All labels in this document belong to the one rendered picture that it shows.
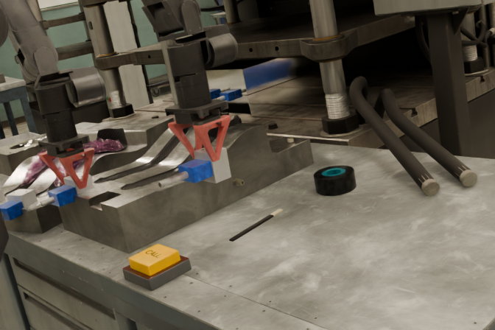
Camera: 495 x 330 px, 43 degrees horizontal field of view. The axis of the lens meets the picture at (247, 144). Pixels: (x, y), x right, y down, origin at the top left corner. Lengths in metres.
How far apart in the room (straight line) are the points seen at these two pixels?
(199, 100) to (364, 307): 0.44
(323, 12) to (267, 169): 0.49
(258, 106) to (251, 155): 0.75
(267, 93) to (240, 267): 1.13
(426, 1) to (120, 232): 0.91
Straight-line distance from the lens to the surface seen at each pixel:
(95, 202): 1.24
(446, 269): 0.92
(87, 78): 1.28
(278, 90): 2.11
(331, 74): 1.67
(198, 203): 1.23
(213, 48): 1.08
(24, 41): 1.27
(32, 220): 1.41
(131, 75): 5.56
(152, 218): 1.18
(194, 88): 1.05
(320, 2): 1.65
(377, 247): 1.00
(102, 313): 1.37
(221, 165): 1.10
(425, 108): 1.92
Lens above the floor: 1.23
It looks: 15 degrees down
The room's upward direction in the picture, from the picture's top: 11 degrees counter-clockwise
